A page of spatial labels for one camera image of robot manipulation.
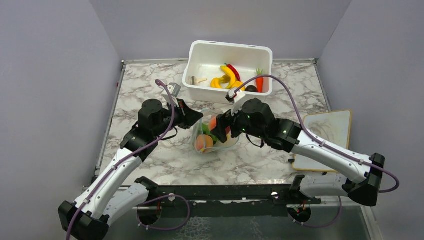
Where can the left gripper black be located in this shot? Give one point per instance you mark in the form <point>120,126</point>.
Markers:
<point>188,117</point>

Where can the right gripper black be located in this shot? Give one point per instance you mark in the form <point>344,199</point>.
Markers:
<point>224,120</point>

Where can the green lettuce head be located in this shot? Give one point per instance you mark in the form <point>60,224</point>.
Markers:
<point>204,130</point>

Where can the clear zip top bag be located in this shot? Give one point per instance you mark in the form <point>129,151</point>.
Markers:
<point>207,115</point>

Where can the peach orange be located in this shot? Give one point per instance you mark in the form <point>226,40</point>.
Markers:
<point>203,144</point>

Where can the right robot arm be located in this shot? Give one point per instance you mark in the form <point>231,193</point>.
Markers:
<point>359,175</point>

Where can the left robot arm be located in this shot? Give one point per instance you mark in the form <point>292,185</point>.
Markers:
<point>90,215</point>

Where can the beige mushroom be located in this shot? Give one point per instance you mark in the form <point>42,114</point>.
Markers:
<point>196,81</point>

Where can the yellow pepper front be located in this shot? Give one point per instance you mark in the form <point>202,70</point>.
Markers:
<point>236,84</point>

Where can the yellow pepper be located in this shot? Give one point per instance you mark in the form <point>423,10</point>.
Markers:
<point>236,84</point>
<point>219,81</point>

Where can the yellow pepper left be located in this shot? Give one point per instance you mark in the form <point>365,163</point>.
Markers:
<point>219,81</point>

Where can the dark purple plum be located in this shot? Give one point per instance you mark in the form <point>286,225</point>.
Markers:
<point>251,88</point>

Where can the yellow banana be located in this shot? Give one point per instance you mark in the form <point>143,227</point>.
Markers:
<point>228,72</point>

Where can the red chili pepper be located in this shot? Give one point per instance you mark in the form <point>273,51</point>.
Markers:
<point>237,75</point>

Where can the white plastic bin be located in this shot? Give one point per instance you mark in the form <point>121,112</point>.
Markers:
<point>206,57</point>

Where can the orange carrot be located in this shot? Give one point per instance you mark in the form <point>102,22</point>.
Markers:
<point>259,82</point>

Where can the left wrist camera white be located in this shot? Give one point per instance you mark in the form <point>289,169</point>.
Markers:
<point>170,94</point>

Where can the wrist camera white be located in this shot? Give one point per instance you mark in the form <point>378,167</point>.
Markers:
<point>170,94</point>
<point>237,99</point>

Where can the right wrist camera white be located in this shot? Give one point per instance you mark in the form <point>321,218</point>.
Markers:
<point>237,99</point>

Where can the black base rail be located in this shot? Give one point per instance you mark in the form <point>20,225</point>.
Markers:
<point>215,201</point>

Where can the white board wooden frame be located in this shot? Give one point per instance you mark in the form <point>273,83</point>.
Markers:
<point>333,126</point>

